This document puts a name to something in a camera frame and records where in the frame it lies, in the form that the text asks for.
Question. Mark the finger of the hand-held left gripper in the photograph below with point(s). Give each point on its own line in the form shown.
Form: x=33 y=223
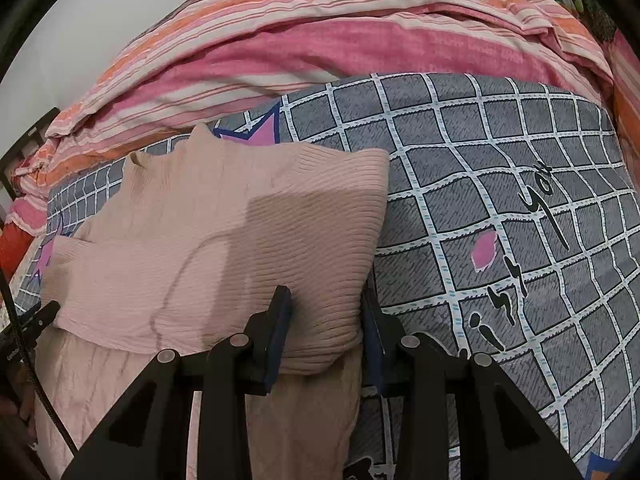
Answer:
x=42 y=314

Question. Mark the grey checked star blanket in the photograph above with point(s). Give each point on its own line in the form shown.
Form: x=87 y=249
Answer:
x=500 y=185

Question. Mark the white floral sheet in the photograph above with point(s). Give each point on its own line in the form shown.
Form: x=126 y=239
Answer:
x=22 y=280

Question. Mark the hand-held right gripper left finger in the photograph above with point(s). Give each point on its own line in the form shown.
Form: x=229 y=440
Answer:
x=281 y=327

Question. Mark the pink knit sweater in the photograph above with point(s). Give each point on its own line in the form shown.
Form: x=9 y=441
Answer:
x=200 y=240

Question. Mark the pink orange striped quilt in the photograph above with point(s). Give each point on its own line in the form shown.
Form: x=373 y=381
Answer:
x=300 y=55

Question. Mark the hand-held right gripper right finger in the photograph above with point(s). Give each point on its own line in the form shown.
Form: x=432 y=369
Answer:
x=372 y=340

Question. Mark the red cloth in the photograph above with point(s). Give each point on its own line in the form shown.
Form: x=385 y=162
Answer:
x=12 y=255

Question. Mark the dark slatted bed frame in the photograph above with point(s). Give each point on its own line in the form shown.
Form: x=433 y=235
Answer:
x=15 y=160

